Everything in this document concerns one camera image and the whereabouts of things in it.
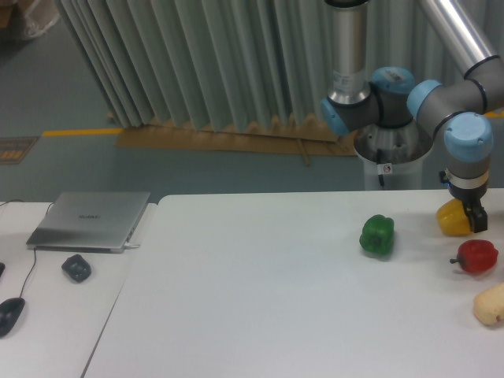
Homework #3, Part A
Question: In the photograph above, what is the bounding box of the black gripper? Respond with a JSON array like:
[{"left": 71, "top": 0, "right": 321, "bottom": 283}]
[{"left": 448, "top": 182, "right": 488, "bottom": 233}]

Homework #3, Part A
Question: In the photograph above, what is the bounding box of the yellow bell pepper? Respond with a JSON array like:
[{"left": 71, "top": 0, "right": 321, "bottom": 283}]
[{"left": 435, "top": 198, "right": 473, "bottom": 236}]

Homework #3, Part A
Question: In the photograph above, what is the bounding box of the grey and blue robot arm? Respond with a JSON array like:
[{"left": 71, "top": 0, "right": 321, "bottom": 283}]
[{"left": 321, "top": 1, "right": 503, "bottom": 233}]

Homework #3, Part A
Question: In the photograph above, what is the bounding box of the red bell pepper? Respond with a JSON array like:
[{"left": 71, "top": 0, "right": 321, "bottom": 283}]
[{"left": 450, "top": 239, "right": 498, "bottom": 274}]

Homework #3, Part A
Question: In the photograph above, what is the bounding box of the green bell pepper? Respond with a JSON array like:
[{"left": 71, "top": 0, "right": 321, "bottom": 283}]
[{"left": 359, "top": 214, "right": 395, "bottom": 257}]

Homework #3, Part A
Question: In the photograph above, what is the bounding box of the beige bread loaf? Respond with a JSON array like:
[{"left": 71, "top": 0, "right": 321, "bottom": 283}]
[{"left": 472, "top": 283, "right": 503, "bottom": 326}]

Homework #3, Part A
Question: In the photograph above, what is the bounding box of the grey pleated curtain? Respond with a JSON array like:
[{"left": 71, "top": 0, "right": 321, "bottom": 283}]
[{"left": 54, "top": 0, "right": 504, "bottom": 133}]

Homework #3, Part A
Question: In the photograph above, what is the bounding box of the silver laptop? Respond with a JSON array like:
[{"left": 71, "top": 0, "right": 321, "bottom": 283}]
[{"left": 26, "top": 191, "right": 150, "bottom": 254}]

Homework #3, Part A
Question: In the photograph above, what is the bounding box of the black earbuds case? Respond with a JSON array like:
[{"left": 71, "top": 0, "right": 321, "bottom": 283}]
[{"left": 61, "top": 254, "right": 92, "bottom": 284}]

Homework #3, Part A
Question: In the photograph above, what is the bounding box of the black computer mouse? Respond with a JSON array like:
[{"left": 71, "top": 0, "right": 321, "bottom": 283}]
[{"left": 0, "top": 297, "right": 25, "bottom": 338}]

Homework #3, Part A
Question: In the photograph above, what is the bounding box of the clear plastic bag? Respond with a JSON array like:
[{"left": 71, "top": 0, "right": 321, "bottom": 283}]
[{"left": 5, "top": 0, "right": 60, "bottom": 41}]

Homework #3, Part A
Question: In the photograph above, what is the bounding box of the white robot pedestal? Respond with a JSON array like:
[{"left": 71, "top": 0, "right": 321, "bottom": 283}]
[{"left": 354, "top": 121, "right": 433, "bottom": 191}]

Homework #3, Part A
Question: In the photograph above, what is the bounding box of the black pedestal cable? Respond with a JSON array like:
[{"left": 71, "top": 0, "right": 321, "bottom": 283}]
[{"left": 376, "top": 148, "right": 387, "bottom": 191}]

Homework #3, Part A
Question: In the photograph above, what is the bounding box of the black mouse cable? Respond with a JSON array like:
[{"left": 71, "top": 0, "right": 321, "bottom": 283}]
[{"left": 0, "top": 199, "right": 55, "bottom": 299}]

